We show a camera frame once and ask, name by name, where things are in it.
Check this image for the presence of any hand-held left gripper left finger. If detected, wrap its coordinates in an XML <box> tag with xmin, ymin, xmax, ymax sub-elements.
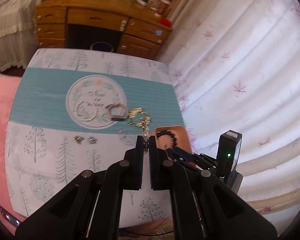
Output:
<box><xmin>15</xmin><ymin>135</ymin><xmax>144</xmax><ymax>240</ymax></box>

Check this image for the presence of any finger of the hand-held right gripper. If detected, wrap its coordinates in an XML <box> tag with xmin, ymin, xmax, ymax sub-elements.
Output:
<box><xmin>165</xmin><ymin>147</ymin><xmax>203</xmax><ymax>162</ymax></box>
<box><xmin>172</xmin><ymin>155</ymin><xmax>218</xmax><ymax>174</ymax></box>

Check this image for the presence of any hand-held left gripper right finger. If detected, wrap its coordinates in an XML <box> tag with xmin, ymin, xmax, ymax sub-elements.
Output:
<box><xmin>149</xmin><ymin>135</ymin><xmax>277</xmax><ymax>240</ymax></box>

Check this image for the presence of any black bead bracelet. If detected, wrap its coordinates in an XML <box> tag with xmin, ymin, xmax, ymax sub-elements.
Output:
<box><xmin>156</xmin><ymin>129</ymin><xmax>178</xmax><ymax>148</ymax></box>

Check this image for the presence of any pink jewelry box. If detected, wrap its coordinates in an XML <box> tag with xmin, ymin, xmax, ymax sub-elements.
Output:
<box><xmin>150</xmin><ymin>126</ymin><xmax>194</xmax><ymax>170</ymax></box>

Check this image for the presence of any white pearl strand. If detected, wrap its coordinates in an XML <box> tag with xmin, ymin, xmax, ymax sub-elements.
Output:
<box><xmin>141</xmin><ymin>120</ymin><xmax>151</xmax><ymax>155</ymax></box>

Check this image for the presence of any dark strap wristwatch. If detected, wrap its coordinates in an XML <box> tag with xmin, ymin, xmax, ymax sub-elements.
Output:
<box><xmin>107</xmin><ymin>103</ymin><xmax>128</xmax><ymax>122</ymax></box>

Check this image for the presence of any gold chain necklace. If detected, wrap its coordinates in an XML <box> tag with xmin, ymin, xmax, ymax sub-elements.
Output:
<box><xmin>127</xmin><ymin>107</ymin><xmax>152</xmax><ymax>128</ymax></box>

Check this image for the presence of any white pearl bracelet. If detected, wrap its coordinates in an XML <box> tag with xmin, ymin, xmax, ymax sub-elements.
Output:
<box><xmin>74</xmin><ymin>100</ymin><xmax>100</xmax><ymax>123</ymax></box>

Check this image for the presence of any white floral curtain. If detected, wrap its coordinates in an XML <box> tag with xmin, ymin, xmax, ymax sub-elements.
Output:
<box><xmin>155</xmin><ymin>0</ymin><xmax>300</xmax><ymax>205</ymax></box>

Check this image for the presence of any tree print tablecloth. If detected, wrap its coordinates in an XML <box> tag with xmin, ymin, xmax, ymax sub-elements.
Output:
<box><xmin>5</xmin><ymin>48</ymin><xmax>196</xmax><ymax>229</ymax></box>

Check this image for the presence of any dark waste bin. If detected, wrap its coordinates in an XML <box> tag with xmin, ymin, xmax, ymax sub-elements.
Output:
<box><xmin>90</xmin><ymin>42</ymin><xmax>114</xmax><ymax>53</ymax></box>

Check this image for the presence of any dark device with lights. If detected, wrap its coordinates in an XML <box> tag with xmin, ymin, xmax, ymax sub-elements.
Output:
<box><xmin>0</xmin><ymin>206</ymin><xmax>23</xmax><ymax>228</ymax></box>

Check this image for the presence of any pink blanket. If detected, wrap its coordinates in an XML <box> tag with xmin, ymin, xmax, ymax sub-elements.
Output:
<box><xmin>0</xmin><ymin>72</ymin><xmax>24</xmax><ymax>233</ymax></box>

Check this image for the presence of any red patterned cup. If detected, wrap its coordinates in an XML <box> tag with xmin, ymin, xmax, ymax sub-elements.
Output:
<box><xmin>156</xmin><ymin>4</ymin><xmax>170</xmax><ymax>15</ymax></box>

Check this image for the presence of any beige curtain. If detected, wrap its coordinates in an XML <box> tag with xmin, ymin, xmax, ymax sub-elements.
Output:
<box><xmin>155</xmin><ymin>0</ymin><xmax>230</xmax><ymax>60</ymax></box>

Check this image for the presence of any wooden desk with drawers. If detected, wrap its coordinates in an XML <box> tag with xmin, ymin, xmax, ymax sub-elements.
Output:
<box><xmin>35</xmin><ymin>0</ymin><xmax>173</xmax><ymax>60</ymax></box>

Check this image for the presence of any white lace bed skirt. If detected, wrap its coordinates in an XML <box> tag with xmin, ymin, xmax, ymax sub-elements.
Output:
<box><xmin>0</xmin><ymin>0</ymin><xmax>52</xmax><ymax>72</ymax></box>

